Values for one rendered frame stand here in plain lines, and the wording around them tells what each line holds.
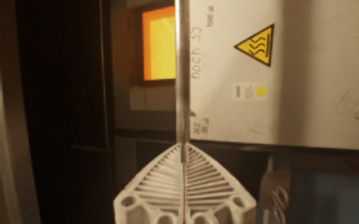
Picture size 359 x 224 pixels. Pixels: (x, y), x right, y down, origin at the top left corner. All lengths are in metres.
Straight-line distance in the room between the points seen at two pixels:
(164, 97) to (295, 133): 0.39
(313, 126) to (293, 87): 0.09
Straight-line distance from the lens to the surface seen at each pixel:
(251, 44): 0.37
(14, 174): 0.53
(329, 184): 0.72
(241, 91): 0.35
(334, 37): 0.43
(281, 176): 0.52
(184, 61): 0.24
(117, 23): 0.69
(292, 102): 0.38
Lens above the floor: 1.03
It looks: 16 degrees up
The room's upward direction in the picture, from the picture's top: 89 degrees counter-clockwise
